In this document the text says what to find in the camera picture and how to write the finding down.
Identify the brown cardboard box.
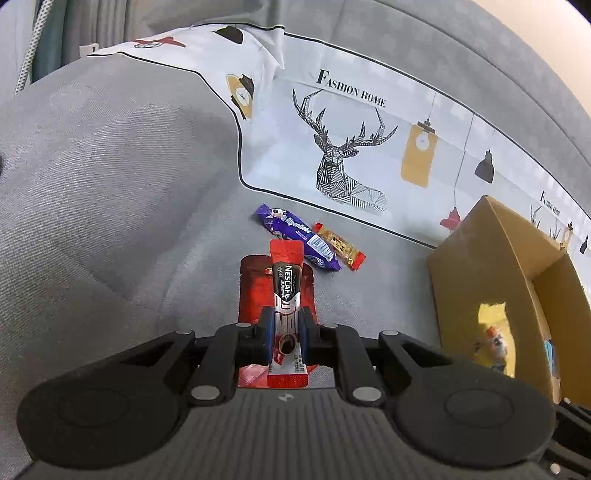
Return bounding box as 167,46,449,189
427,195,591,408

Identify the red coffee stick sachet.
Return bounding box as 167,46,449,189
267,239,308,389

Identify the orange red candy bar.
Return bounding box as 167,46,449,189
311,222,367,272

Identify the long purple biscuit packet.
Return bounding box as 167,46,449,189
253,203,343,272

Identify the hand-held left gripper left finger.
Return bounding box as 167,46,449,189
106,306,274,408

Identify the yellow snack packet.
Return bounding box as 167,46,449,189
475,302,509,371

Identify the white braided cord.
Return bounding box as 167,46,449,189
14,0,55,95

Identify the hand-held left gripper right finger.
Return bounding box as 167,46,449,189
299,307,462,406

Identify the red snack pouch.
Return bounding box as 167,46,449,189
236,255,321,388

